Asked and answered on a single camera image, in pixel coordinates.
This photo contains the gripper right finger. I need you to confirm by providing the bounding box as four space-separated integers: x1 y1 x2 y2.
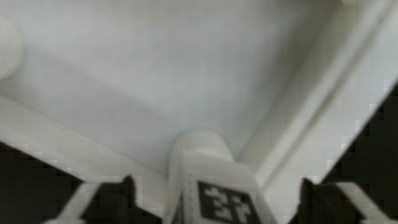
288 178 398 224

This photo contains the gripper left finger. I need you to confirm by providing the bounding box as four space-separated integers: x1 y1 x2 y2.
42 174 163 224

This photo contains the white square tabletop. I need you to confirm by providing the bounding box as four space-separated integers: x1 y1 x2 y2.
0 0 398 221

